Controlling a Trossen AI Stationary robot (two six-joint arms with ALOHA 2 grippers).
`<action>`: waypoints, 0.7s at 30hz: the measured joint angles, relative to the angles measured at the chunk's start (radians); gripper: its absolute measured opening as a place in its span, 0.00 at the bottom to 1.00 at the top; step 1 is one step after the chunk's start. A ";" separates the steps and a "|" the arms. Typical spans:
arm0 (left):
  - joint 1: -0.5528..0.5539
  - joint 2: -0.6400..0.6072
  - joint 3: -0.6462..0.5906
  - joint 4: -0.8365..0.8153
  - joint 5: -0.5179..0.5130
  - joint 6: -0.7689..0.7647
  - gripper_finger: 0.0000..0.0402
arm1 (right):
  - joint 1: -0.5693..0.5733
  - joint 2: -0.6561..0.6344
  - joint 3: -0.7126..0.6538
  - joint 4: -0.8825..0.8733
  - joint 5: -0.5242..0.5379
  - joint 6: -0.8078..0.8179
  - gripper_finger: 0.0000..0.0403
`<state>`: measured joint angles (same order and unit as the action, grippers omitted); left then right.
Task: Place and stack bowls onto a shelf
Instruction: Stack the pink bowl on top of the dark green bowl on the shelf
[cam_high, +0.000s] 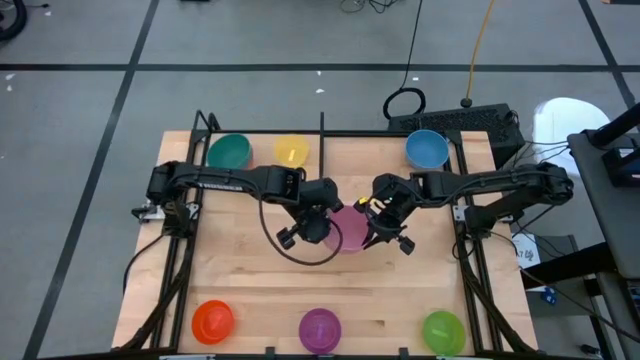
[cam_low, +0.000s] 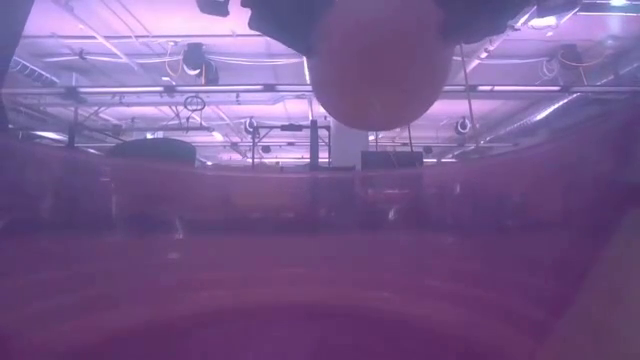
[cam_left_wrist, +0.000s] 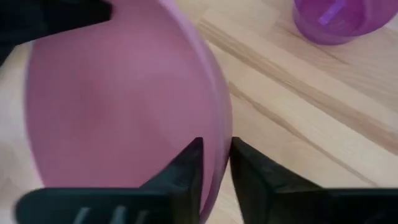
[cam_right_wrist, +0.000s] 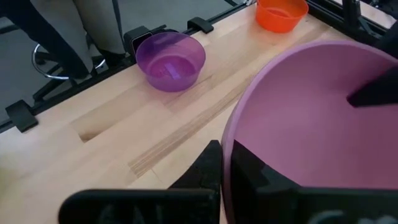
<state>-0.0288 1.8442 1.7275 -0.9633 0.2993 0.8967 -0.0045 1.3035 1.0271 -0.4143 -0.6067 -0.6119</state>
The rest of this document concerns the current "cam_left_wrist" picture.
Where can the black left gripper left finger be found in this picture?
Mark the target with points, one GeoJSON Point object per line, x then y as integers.
{"type": "Point", "coordinates": [174, 199]}

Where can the purple bowl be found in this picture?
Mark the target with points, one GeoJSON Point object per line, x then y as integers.
{"type": "Point", "coordinates": [335, 21]}

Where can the pink bowl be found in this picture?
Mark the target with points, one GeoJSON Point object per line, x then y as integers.
{"type": "Point", "coordinates": [118, 102]}

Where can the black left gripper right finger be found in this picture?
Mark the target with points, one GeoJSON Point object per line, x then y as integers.
{"type": "Point", "coordinates": [280, 202]}

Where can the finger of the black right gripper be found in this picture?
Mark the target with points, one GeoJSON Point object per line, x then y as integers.
{"type": "Point", "coordinates": [37, 18]}

